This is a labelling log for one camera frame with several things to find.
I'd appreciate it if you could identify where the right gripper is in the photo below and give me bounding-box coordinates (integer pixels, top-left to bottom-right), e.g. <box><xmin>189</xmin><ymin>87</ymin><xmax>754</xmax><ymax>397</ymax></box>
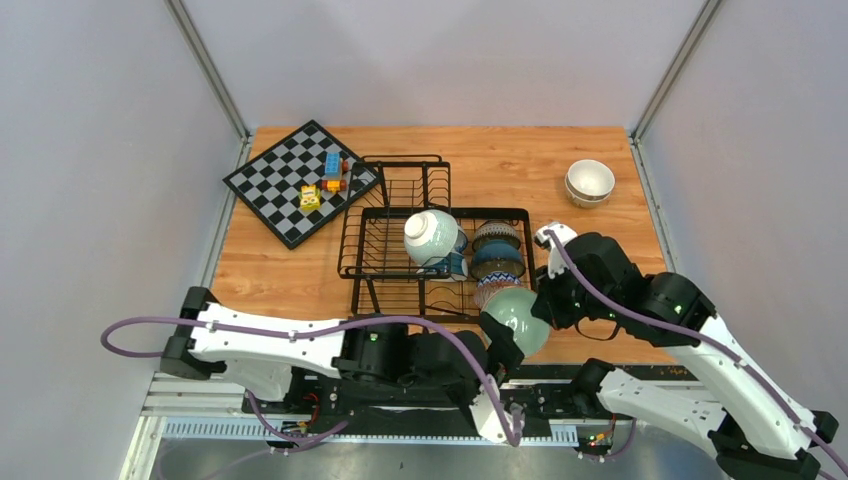
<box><xmin>531</xmin><ymin>257</ymin><xmax>617</xmax><ymax>329</ymax></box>

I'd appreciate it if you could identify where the light green celadon bowl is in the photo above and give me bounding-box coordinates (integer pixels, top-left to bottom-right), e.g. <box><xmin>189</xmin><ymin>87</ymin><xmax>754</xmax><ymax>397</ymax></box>
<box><xmin>482</xmin><ymin>287</ymin><xmax>551</xmax><ymax>357</ymax></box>

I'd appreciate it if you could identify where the cream white bowl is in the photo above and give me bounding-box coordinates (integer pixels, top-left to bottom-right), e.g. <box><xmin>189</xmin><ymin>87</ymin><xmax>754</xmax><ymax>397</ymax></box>
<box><xmin>564</xmin><ymin>159</ymin><xmax>616</xmax><ymax>209</ymax></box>

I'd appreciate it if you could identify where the white green striped bowl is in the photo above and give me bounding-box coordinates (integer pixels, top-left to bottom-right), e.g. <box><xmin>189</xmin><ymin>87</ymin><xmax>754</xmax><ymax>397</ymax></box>
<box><xmin>403</xmin><ymin>209</ymin><xmax>468</xmax><ymax>265</ymax></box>

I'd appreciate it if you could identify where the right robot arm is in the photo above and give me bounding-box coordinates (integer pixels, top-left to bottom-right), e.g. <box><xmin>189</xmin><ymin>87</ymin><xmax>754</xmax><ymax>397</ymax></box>
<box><xmin>532</xmin><ymin>223</ymin><xmax>839</xmax><ymax>479</ymax></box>

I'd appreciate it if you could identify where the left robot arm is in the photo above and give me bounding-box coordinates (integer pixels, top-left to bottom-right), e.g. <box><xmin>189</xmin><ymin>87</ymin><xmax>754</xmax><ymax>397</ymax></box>
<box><xmin>160</xmin><ymin>287</ymin><xmax>525</xmax><ymax>413</ymax></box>

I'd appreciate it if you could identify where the dark blue bowl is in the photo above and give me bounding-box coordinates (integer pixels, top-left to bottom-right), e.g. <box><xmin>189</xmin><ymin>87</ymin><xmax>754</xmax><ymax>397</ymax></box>
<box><xmin>470</xmin><ymin>239</ymin><xmax>526</xmax><ymax>280</ymax></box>

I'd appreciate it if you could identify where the teal glazed bowl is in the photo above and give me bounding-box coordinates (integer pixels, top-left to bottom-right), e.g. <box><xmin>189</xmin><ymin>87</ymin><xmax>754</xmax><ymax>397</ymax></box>
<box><xmin>418</xmin><ymin>252</ymin><xmax>469</xmax><ymax>282</ymax></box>

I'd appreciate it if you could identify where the brown patterned bowl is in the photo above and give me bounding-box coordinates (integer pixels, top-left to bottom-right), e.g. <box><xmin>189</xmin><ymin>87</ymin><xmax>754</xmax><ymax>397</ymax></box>
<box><xmin>471</xmin><ymin>220</ymin><xmax>521</xmax><ymax>251</ymax></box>

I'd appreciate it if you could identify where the yellow toy block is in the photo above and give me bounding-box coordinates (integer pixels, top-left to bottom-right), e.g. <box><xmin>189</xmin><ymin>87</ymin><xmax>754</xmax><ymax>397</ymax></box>
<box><xmin>299</xmin><ymin>185</ymin><xmax>322</xmax><ymax>212</ymax></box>

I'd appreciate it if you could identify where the blue toy block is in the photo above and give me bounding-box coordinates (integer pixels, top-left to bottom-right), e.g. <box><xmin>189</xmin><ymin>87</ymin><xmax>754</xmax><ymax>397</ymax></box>
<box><xmin>321</xmin><ymin>152</ymin><xmax>350</xmax><ymax>193</ymax></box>

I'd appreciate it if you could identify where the checkered board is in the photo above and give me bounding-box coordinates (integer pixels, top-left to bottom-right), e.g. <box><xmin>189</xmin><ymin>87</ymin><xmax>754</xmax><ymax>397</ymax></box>
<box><xmin>223</xmin><ymin>120</ymin><xmax>379</xmax><ymax>250</ymax></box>

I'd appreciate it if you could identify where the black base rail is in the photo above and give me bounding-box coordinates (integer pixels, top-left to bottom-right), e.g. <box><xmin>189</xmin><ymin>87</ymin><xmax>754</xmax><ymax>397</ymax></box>
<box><xmin>139</xmin><ymin>360</ymin><xmax>743</xmax><ymax>446</ymax></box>

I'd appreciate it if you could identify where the black wire dish rack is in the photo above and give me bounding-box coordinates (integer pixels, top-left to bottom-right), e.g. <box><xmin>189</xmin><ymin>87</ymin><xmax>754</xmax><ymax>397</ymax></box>
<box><xmin>337</xmin><ymin>154</ymin><xmax>537</xmax><ymax>324</ymax></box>

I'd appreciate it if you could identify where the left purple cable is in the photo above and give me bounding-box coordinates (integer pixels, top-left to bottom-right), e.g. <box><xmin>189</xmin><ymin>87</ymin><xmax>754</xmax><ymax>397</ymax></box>
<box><xmin>99</xmin><ymin>314</ymin><xmax>525</xmax><ymax>458</ymax></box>

